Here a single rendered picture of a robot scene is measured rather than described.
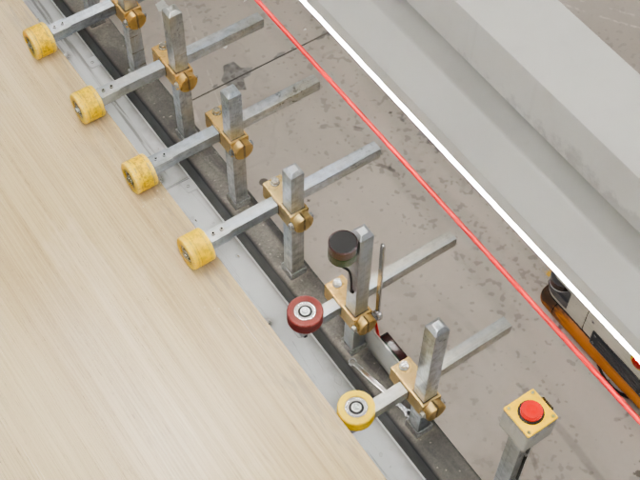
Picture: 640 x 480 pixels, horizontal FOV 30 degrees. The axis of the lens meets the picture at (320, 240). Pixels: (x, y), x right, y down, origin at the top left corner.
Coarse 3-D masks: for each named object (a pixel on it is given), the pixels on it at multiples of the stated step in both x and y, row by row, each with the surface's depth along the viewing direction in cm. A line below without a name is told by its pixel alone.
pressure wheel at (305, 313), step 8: (304, 296) 262; (296, 304) 260; (304, 304) 261; (312, 304) 261; (320, 304) 260; (288, 312) 259; (296, 312) 259; (304, 312) 259; (312, 312) 260; (320, 312) 259; (288, 320) 260; (296, 320) 258; (304, 320) 258; (312, 320) 258; (320, 320) 259; (296, 328) 259; (304, 328) 258; (312, 328) 259; (304, 336) 268
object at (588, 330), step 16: (544, 288) 358; (560, 288) 348; (544, 304) 358; (560, 304) 350; (576, 304) 342; (560, 320) 354; (576, 320) 347; (592, 320) 339; (576, 336) 350; (592, 336) 342; (608, 336) 336; (592, 352) 347; (608, 352) 339; (624, 352) 332; (608, 368) 343; (624, 368) 335; (624, 384) 340
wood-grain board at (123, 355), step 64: (0, 0) 311; (0, 64) 299; (64, 64) 299; (0, 128) 287; (64, 128) 288; (0, 192) 277; (64, 192) 277; (128, 192) 277; (0, 256) 267; (64, 256) 267; (128, 256) 267; (0, 320) 258; (64, 320) 258; (128, 320) 258; (192, 320) 259; (256, 320) 259; (0, 384) 249; (64, 384) 250; (128, 384) 250; (192, 384) 250; (256, 384) 250; (0, 448) 241; (64, 448) 242; (128, 448) 242; (192, 448) 242; (256, 448) 242; (320, 448) 242
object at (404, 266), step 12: (432, 240) 276; (444, 240) 276; (420, 252) 274; (432, 252) 274; (396, 264) 272; (408, 264) 272; (420, 264) 274; (372, 276) 270; (384, 276) 270; (396, 276) 271; (372, 288) 268; (324, 312) 265; (336, 312) 266
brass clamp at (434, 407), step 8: (408, 360) 257; (392, 368) 256; (416, 368) 256; (392, 376) 258; (400, 376) 255; (408, 376) 255; (408, 384) 254; (408, 392) 255; (408, 400) 257; (416, 400) 252; (432, 400) 252; (440, 400) 253; (416, 408) 255; (424, 408) 252; (432, 408) 251; (440, 408) 252; (424, 416) 253; (432, 416) 253
